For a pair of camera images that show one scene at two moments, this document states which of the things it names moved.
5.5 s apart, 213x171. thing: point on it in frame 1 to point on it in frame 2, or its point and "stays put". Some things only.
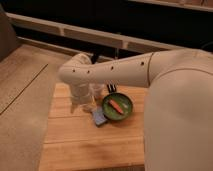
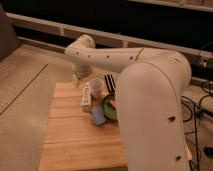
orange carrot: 115,106 stays put
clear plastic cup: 93,89 stays put
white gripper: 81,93 to 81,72
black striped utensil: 111,88 stays put
